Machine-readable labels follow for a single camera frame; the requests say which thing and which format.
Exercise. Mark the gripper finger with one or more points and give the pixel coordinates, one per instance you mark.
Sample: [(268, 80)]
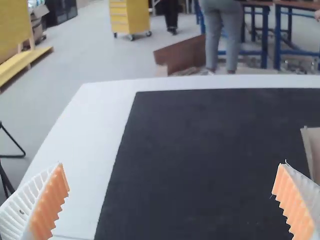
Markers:
[(30, 210), (300, 205)]

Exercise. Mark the cardboard box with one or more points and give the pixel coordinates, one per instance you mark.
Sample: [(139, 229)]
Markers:
[(312, 150)]

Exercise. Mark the black metal stand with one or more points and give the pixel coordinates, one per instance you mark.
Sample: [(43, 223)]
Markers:
[(5, 180)]

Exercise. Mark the black mat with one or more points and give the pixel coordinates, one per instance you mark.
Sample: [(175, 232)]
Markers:
[(200, 162)]

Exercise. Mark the yellow wooden rack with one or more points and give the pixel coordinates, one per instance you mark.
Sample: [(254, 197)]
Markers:
[(12, 25)]

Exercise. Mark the person's legs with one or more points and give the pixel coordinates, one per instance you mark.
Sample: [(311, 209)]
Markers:
[(212, 37), (171, 15)]

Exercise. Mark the brown cardboard sheet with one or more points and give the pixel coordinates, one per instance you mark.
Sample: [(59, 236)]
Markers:
[(182, 55)]

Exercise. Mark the yellow wheeled cart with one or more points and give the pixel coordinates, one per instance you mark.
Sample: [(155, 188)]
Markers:
[(130, 17)]

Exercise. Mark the blue table frame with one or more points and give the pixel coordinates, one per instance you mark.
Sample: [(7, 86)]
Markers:
[(264, 37), (278, 37)]

